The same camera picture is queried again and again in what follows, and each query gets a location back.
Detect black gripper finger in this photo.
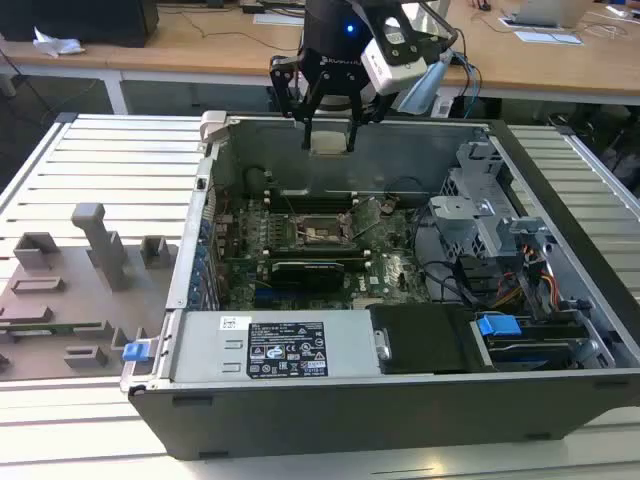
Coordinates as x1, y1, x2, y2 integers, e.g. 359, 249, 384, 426
269, 53, 329, 151
343, 78, 397, 153

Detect silver CPU plate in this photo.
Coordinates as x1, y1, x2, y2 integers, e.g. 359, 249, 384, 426
309, 132, 349, 158

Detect metal socket cover frame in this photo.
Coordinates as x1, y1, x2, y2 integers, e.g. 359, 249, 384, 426
343, 196, 391, 240

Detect black RAM slot bank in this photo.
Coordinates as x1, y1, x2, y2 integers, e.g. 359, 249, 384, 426
227, 249, 372, 272
267, 189, 361, 211

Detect CPU socket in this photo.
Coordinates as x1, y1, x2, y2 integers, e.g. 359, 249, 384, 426
293, 212, 361, 250

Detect blue expansion slot retainers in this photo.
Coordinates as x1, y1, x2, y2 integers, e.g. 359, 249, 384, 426
188, 214, 211, 309

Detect white paper sheet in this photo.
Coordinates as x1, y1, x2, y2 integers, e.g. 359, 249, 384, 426
252, 13, 307, 26
513, 29, 585, 46

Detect grey plastic case latch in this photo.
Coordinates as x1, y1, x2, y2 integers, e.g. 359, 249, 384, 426
199, 110, 231, 144

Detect metal drive cage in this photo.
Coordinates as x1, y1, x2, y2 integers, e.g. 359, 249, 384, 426
428, 142, 551, 261

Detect green motherboard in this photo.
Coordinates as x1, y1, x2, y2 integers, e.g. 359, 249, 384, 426
212, 192, 436, 311

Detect black graphics card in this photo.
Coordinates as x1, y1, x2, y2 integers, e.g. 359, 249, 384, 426
269, 259, 346, 294

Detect silver laptop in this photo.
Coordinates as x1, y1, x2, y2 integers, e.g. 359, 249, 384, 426
504, 0, 589, 29

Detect black box on desk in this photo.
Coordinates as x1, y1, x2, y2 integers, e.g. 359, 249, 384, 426
0, 0, 160, 49

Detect crumpled white paper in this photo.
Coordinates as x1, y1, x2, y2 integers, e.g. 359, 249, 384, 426
32, 25, 86, 56

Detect black plastic shroud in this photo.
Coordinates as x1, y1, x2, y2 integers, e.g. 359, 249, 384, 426
369, 304, 496, 376

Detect hard disk in blue carrier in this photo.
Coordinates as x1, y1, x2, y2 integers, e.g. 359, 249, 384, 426
474, 310, 589, 372

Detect grey power supply unit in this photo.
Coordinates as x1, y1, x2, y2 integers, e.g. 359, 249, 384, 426
169, 309, 379, 381

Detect grey parts rack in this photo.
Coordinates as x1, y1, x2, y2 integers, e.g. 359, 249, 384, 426
0, 202, 181, 384

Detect black open PC case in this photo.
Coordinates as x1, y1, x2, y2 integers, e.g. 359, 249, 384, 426
118, 109, 640, 461

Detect green RAM stick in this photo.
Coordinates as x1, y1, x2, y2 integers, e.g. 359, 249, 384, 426
0, 323, 104, 337

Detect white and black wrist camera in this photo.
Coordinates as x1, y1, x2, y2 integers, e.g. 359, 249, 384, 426
359, 13, 431, 96

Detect blue cable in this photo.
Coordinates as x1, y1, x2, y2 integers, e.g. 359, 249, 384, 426
449, 47, 484, 119

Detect black cable in case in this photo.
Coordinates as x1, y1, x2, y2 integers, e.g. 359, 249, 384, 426
412, 204, 481, 306

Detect coloured wire bundle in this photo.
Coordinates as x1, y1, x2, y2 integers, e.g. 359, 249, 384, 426
497, 242, 559, 309

